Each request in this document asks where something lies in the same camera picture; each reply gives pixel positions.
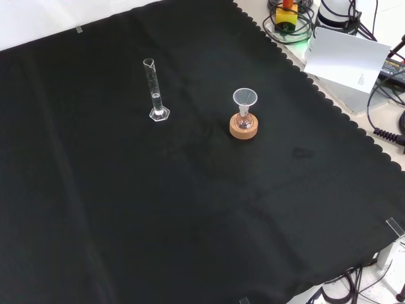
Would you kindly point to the clear glass graduated cylinder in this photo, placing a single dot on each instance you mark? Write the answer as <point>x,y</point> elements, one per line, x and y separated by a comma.
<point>155,95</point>

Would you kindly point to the black bench cloth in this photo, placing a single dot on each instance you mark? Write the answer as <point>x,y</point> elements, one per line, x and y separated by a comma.
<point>177,177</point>

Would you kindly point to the clear round-bottom flask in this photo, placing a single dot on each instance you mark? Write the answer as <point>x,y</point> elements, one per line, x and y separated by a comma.
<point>243,119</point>

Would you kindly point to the clear plastic funnel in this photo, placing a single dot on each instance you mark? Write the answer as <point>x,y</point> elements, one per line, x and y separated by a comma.
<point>244,97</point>

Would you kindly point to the yellow stop button box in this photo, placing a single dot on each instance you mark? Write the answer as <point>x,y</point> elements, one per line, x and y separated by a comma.
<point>286,19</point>

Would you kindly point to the clear tape strip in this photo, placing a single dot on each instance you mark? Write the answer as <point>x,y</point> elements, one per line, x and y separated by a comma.
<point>79,30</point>

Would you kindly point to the black power adapter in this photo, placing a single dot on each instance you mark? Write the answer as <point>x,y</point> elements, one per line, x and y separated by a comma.
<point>393,70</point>

